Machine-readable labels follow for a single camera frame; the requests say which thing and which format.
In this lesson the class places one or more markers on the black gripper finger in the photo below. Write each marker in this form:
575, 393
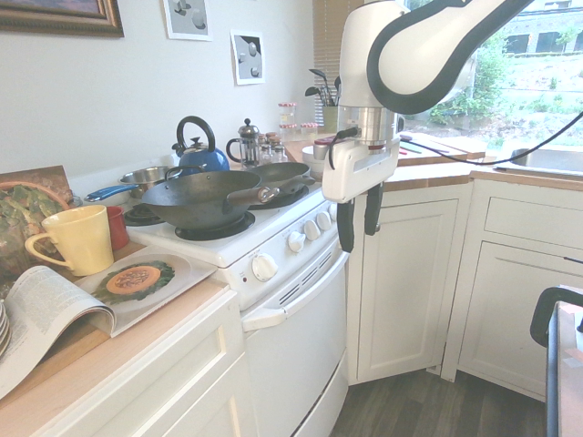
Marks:
374, 211
346, 227

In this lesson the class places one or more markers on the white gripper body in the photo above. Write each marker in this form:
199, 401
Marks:
360, 168

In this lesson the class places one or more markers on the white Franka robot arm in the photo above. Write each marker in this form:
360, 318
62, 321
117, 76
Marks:
360, 54

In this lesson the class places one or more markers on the large white oven knob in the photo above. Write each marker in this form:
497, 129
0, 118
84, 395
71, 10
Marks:
264, 267

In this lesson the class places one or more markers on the white oven door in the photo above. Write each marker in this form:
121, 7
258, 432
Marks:
300, 355

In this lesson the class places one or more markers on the open magazine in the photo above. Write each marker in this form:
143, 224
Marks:
136, 282

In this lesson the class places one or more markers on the white burner knob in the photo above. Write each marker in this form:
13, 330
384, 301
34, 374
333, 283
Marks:
296, 241
312, 230
324, 220

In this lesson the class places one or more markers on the tin with red lid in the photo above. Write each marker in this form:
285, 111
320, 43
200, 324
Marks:
321, 148

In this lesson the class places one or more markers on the stack of white bowls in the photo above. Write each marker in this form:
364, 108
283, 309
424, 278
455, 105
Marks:
312, 159

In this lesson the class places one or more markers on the green utensil holder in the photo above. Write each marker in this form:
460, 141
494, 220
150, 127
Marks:
330, 118

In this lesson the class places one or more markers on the jar with red checkered lid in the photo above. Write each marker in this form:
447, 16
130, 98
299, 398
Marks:
309, 131
287, 114
288, 132

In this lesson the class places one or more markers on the white corner cabinet door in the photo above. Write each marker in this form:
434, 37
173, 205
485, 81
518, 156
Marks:
405, 282

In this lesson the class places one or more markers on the dark frying pan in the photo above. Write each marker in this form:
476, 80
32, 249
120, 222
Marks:
280, 173

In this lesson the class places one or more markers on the black kitchen utensils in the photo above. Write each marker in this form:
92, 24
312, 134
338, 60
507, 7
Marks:
324, 88

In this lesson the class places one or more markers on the group of glass spice jars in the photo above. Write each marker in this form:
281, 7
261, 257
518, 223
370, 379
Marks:
272, 148

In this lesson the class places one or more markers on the white electric stove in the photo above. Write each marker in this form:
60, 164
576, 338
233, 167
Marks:
273, 291

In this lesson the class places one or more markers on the glass french press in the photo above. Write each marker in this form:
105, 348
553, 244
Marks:
248, 148

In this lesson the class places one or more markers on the wooden window blind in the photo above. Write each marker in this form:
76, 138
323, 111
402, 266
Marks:
325, 45

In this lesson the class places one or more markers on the dark steel wok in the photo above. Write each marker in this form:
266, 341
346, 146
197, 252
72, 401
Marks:
200, 200

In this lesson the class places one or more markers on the white sink cabinet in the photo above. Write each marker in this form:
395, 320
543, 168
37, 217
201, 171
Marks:
514, 282

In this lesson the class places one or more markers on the grey shapes paper print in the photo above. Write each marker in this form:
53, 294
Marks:
187, 18
248, 57

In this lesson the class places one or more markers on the steel sink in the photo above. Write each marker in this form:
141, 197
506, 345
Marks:
546, 159

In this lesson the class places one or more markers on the window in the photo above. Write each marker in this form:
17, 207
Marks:
524, 77

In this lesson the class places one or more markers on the red cup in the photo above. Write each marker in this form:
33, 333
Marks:
117, 227

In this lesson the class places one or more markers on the white counter cabinet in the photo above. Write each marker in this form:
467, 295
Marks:
159, 378

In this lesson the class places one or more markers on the yellow ceramic mug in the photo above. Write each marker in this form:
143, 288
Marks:
82, 241

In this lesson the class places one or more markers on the standing cookbook with food photo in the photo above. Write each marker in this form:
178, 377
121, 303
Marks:
32, 200

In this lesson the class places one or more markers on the wood framed painting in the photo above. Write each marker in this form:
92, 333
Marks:
59, 16

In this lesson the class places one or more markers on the stack of plates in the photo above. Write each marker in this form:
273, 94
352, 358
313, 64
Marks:
3, 328

